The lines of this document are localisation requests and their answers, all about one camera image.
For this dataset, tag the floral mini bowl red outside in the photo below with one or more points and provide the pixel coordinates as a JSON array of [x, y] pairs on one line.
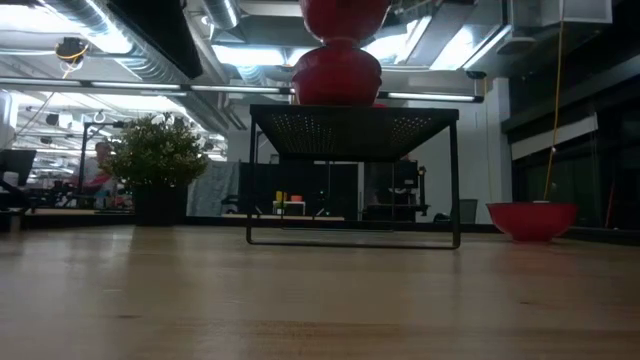
[[337, 90], [337, 61], [337, 52], [532, 222], [345, 17]]

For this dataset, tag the small orange object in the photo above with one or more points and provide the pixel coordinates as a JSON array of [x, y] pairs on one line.
[[296, 198]]

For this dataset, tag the small white table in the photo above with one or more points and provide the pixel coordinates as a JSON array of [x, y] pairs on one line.
[[289, 206]]

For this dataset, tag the small yellow object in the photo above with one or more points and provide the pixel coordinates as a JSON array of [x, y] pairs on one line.
[[281, 196]]

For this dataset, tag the black perforated metal shelf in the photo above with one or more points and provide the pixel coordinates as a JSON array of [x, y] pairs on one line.
[[350, 132]]

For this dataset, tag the black background workstation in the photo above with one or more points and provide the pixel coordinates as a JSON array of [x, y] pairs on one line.
[[400, 185]]

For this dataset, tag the grey cloth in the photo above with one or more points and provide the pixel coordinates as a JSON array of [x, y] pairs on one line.
[[215, 187]]

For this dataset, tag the ceiling strip light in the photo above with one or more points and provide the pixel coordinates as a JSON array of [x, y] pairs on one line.
[[235, 89], [430, 96], [40, 81], [135, 85]]

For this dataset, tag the grey waste bin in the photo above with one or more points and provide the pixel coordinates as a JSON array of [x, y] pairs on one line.
[[468, 210]]

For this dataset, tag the green artificial potted plant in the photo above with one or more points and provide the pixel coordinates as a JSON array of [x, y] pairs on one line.
[[155, 155]]

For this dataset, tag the black ceiling panel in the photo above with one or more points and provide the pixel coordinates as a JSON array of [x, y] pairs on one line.
[[160, 30]]

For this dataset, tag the person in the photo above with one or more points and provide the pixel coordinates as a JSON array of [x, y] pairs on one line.
[[92, 170]]

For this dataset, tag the white ceiling unit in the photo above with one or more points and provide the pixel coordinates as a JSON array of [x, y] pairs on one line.
[[560, 12]]

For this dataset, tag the dark computer monitor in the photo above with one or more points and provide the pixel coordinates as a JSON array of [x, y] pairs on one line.
[[17, 165]]

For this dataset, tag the black partition wall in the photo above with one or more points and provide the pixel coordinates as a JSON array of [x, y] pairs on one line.
[[310, 187]]

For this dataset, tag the black aluminium table frame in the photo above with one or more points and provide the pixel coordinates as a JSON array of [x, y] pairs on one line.
[[210, 220]]

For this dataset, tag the small silver ventilation duct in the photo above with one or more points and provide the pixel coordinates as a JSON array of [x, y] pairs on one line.
[[220, 12]]

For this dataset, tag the large silver ventilation duct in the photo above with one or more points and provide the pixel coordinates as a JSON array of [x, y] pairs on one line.
[[100, 30]]

